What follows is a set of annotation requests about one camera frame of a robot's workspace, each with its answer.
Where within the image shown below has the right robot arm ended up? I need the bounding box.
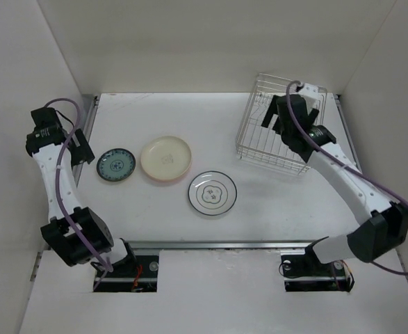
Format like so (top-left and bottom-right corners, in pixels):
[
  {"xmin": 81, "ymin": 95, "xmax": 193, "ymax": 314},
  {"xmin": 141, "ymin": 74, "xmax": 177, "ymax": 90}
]
[{"xmin": 261, "ymin": 94, "xmax": 408, "ymax": 274}]

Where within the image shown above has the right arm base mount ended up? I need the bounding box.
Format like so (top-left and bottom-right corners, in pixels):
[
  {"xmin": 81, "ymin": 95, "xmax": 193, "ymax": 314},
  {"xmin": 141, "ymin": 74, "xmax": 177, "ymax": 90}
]
[{"xmin": 279, "ymin": 253, "xmax": 355, "ymax": 293}]

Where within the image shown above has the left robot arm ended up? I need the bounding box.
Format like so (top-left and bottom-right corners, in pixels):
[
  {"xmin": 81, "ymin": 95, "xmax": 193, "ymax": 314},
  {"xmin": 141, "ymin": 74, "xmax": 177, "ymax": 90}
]
[{"xmin": 26, "ymin": 105, "xmax": 139, "ymax": 276}]

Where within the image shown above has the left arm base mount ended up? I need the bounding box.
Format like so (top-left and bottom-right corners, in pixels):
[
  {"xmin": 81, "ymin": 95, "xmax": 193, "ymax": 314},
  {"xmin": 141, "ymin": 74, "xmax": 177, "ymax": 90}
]
[{"xmin": 92, "ymin": 252, "xmax": 159, "ymax": 293}]

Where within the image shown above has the white green-rimmed plate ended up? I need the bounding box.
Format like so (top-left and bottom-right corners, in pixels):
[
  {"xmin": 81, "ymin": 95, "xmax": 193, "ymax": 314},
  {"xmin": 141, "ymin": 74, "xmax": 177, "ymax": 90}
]
[{"xmin": 187, "ymin": 170, "xmax": 238, "ymax": 217}]

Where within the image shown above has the cream plate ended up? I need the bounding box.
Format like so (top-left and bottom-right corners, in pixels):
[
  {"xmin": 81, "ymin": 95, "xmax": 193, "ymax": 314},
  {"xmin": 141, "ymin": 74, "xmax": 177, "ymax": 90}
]
[{"xmin": 140, "ymin": 136, "xmax": 193, "ymax": 178}]

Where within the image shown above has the aluminium front rail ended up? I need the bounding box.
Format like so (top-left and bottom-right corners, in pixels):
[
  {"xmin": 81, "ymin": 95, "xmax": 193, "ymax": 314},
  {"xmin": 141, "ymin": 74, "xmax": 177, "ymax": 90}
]
[{"xmin": 128, "ymin": 240, "xmax": 313, "ymax": 251}]

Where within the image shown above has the wire dish rack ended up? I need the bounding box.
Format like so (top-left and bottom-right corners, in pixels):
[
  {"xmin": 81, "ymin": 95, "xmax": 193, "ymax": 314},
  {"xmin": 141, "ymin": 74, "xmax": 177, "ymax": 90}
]
[{"xmin": 236, "ymin": 73, "xmax": 309, "ymax": 175}]

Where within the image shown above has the small blue patterned plate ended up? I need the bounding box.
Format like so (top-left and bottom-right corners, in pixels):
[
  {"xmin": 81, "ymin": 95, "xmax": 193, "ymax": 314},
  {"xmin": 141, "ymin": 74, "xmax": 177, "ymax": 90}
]
[{"xmin": 96, "ymin": 148, "xmax": 136, "ymax": 182}]

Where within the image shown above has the pink plate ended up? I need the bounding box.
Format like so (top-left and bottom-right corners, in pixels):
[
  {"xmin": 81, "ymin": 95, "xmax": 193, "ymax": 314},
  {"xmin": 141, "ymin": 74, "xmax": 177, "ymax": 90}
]
[{"xmin": 144, "ymin": 171, "xmax": 188, "ymax": 184}]

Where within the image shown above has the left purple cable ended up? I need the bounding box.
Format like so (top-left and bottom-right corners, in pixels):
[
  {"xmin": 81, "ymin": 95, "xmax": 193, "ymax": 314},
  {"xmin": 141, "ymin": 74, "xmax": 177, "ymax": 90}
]
[{"xmin": 44, "ymin": 97, "xmax": 114, "ymax": 292}]

